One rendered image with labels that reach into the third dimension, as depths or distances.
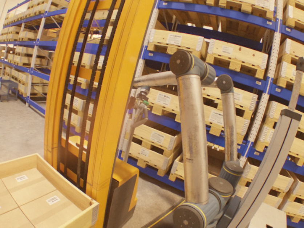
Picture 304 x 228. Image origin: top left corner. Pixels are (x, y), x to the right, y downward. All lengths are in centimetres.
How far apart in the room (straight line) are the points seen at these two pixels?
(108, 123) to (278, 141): 102
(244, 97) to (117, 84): 173
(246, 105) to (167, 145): 124
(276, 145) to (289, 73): 150
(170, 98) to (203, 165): 162
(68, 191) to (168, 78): 116
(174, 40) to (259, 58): 120
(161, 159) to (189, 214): 175
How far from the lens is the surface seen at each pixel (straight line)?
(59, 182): 148
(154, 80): 135
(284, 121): 112
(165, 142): 248
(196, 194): 93
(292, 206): 305
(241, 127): 231
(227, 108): 171
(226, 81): 150
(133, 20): 97
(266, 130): 237
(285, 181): 272
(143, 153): 268
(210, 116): 229
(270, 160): 115
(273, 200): 283
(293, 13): 283
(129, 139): 181
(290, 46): 258
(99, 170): 112
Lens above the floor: 167
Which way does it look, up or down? 12 degrees down
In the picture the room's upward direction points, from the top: 15 degrees clockwise
